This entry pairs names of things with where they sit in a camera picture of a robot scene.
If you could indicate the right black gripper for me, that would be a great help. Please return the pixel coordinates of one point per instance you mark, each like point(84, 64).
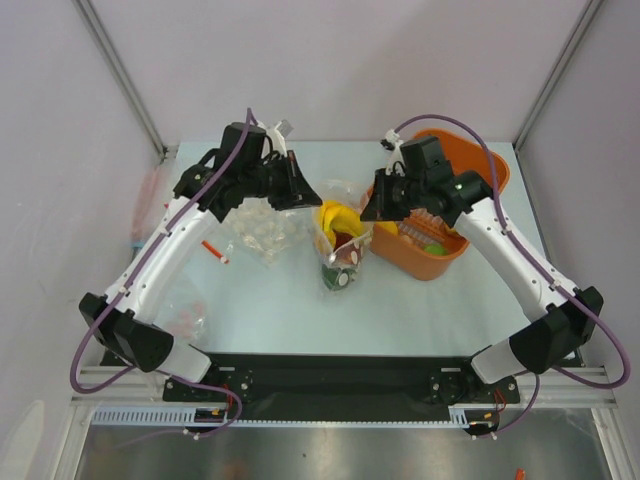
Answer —
point(386, 191)

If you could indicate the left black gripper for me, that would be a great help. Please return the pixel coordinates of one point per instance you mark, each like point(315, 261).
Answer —
point(297, 193)

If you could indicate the yellow banana bunch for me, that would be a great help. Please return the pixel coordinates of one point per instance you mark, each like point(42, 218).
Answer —
point(334, 217)

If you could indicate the clear dotted zip bag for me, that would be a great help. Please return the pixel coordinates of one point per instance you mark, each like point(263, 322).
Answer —
point(349, 194)

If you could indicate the orange plastic basket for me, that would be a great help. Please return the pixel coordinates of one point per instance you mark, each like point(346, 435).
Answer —
point(450, 240)

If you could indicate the dark red apple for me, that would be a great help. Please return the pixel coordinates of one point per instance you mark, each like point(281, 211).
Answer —
point(347, 251)

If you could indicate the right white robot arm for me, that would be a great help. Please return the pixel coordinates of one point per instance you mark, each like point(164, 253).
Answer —
point(560, 314)

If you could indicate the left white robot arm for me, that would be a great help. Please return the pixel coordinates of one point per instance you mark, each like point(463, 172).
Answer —
point(251, 161)

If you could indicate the crumpled clear bag middle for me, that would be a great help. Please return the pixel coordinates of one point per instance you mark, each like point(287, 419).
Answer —
point(264, 232)

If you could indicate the yellow lemon left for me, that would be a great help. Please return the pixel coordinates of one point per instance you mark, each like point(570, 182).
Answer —
point(391, 227)

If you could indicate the green lime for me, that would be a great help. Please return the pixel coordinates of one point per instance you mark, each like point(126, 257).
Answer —
point(435, 249)

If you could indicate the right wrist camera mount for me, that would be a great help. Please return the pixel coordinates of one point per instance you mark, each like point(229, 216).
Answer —
point(392, 142)

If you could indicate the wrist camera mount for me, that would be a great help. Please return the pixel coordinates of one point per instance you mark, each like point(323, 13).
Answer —
point(276, 135)
point(392, 142)

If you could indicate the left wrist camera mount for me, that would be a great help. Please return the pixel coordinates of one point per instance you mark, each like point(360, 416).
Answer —
point(276, 135)

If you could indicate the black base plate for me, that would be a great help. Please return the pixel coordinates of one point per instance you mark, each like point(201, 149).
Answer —
point(366, 384)

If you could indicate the white slotted cable duct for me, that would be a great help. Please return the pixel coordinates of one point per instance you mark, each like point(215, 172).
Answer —
point(208, 417)

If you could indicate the aluminium front rail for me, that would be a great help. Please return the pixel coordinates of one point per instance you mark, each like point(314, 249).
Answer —
point(136, 388)

